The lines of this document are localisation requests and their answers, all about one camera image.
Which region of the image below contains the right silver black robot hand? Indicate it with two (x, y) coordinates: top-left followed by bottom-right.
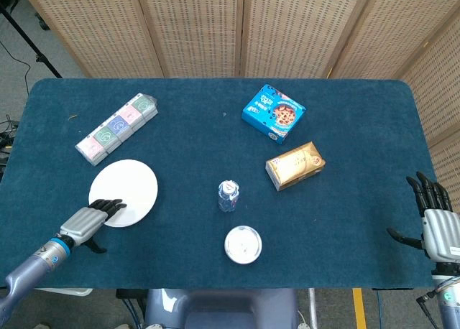
(386, 171), (460, 264)

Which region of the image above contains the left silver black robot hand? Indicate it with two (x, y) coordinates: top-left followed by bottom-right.
(59, 198), (127, 254)

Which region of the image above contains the white paper plate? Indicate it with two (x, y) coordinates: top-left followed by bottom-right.
(88, 159), (159, 228)

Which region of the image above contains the wrapped row of pocket tissues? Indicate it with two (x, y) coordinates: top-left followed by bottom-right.
(74, 93), (159, 166)

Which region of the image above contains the woven wooden screen panel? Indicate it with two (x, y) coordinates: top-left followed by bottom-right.
(134, 0), (246, 79)
(239, 0), (377, 79)
(17, 0), (165, 79)
(325, 0), (460, 80)
(400, 30), (460, 208)

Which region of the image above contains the teal tablecloth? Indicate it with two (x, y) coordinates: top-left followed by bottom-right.
(0, 78), (441, 290)

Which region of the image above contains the clear plastic water bottle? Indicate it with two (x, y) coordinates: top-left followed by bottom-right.
(217, 180), (240, 213)

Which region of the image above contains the gold tissue pack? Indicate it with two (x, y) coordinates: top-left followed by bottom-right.
(265, 141), (326, 192)

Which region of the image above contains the clear jar of binder clips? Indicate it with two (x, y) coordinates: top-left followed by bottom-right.
(224, 225), (262, 265)

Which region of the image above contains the grey robot torso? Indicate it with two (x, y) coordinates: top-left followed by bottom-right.
(143, 288), (299, 329)

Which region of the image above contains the black tripod leg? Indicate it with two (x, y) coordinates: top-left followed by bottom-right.
(0, 1), (63, 79)

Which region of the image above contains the blue cookie box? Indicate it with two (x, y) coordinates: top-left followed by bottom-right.
(241, 83), (307, 145)

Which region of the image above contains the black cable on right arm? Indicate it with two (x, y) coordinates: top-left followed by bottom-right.
(415, 289), (443, 325)

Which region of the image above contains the bundle of floor cables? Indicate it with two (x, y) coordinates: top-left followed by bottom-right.
(0, 115), (19, 172)

